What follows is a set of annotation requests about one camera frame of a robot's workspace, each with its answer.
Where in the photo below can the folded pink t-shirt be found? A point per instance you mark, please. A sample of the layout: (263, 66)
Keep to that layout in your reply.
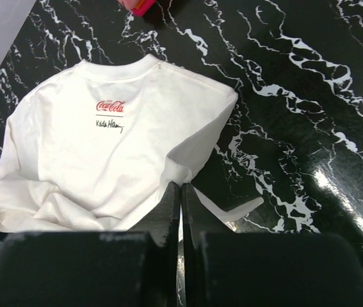
(129, 4)

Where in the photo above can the folded magenta t-shirt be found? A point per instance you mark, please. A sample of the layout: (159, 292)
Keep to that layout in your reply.
(143, 7)

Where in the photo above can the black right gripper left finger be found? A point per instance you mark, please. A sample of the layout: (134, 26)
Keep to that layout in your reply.
(132, 268)

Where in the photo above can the white Coca-Cola t-shirt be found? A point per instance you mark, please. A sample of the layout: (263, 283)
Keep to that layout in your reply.
(94, 147)

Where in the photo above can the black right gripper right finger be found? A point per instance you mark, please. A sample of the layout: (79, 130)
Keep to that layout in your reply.
(224, 268)

